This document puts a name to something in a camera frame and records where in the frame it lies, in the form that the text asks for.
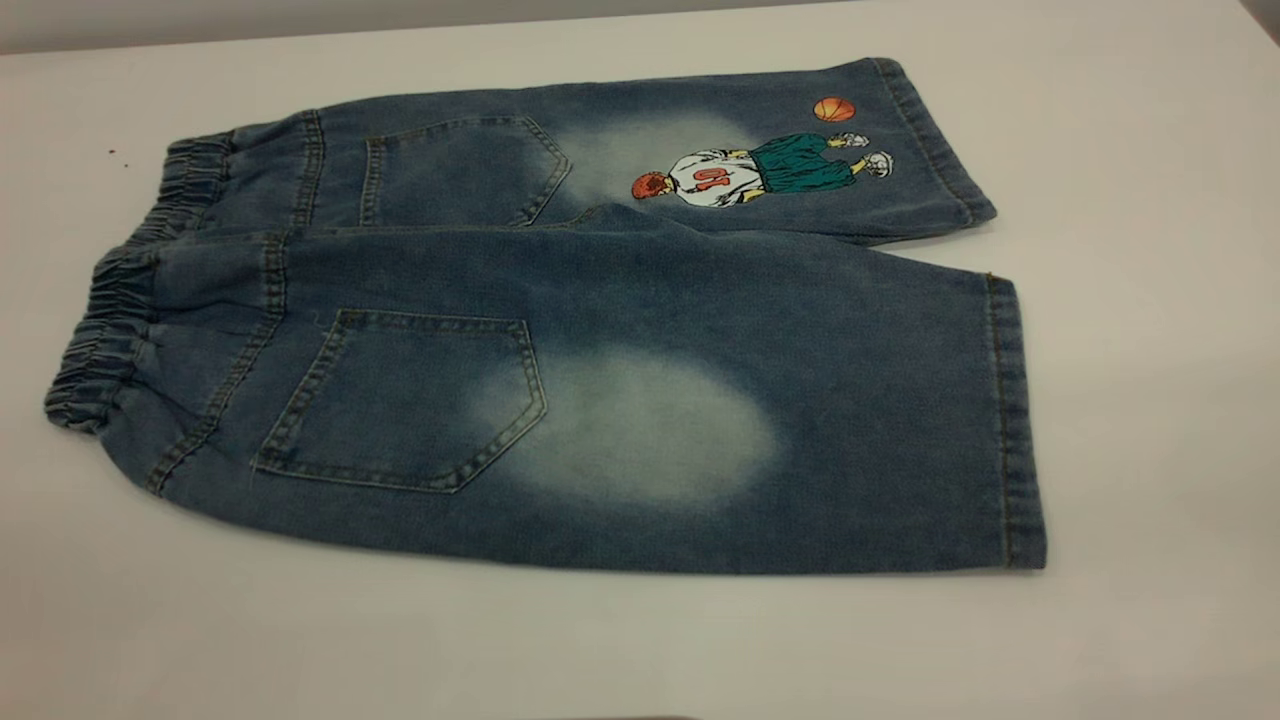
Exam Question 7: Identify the blue denim jeans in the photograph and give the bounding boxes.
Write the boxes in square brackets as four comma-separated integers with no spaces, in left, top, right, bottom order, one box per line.
[43,56,1048,576]

